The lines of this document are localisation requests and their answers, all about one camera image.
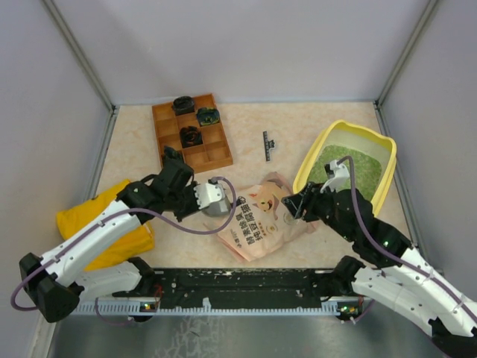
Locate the green cat litter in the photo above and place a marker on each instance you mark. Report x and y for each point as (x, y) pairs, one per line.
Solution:
(367, 169)

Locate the yellow cloth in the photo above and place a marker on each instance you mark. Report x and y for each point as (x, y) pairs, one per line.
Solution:
(136, 242)

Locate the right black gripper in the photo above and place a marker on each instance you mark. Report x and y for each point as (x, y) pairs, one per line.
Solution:
(311, 194)

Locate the yellow litter box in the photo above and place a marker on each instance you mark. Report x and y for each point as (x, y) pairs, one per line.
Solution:
(382, 148)

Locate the black bag sealing clip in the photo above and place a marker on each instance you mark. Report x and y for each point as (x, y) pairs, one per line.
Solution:
(269, 145)

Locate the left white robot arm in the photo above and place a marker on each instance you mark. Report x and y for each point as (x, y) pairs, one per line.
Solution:
(57, 281)

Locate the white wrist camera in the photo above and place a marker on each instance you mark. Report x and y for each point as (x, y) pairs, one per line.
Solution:
(337, 175)
(208, 195)

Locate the wooden compartment tray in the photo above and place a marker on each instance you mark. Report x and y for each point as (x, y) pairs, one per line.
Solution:
(214, 153)

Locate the black rolled item top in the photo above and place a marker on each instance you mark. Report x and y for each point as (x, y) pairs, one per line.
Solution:
(183, 105)

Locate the black green rolled item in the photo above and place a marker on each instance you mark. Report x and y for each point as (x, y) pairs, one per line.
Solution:
(208, 116)

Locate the dark rolled item lower left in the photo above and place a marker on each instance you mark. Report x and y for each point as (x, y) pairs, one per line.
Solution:
(170, 152)

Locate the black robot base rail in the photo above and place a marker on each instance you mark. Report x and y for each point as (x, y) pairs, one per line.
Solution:
(257, 288)

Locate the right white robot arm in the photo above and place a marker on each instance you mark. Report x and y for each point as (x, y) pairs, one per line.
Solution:
(409, 285)

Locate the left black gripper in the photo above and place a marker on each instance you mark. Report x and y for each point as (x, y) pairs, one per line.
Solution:
(195, 206)

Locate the black orange rolled item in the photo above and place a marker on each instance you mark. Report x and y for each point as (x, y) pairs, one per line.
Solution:
(190, 136)

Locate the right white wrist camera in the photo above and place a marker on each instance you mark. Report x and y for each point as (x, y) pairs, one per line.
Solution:
(337, 175)

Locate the pink cat litter bag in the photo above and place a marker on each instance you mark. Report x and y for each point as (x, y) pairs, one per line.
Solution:
(261, 223)

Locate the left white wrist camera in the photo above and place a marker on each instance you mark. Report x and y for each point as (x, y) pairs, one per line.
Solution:
(208, 195)

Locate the silver metal scoop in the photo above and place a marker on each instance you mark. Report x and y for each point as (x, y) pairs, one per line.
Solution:
(223, 209)

